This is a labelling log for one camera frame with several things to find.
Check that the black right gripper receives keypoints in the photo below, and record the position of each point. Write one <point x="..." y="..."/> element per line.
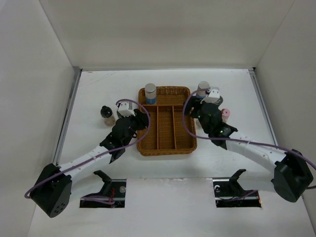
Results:
<point x="194" y="102"/>

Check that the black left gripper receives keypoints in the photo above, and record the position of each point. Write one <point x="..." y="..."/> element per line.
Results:
<point x="141" y="119"/>

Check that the pink lid seasoning jar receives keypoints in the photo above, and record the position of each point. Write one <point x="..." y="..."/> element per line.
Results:
<point x="225" y="114"/>

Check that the black cap jar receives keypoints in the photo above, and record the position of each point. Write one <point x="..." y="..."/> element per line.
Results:
<point x="108" y="116"/>

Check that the blue label jar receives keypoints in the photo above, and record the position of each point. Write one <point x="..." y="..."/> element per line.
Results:
<point x="202" y="89"/>
<point x="150" y="93"/>

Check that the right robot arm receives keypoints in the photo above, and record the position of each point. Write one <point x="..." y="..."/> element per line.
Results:
<point x="289" y="173"/>

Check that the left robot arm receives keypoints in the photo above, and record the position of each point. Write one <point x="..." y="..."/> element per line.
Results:
<point x="53" y="189"/>

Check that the brown wicker divided basket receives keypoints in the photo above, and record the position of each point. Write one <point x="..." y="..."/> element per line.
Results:
<point x="167" y="134"/>

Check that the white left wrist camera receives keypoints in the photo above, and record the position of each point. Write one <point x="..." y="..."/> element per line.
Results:
<point x="125" y="109"/>

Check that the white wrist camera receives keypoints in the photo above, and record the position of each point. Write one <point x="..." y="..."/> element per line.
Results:
<point x="212" y="96"/>
<point x="125" y="109"/>

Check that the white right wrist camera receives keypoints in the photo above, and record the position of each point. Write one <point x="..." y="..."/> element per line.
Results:
<point x="212" y="96"/>

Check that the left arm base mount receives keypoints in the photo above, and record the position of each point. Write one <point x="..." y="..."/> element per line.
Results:
<point x="111" y="195"/>

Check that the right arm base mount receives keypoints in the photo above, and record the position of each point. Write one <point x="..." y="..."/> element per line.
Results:
<point x="230" y="194"/>

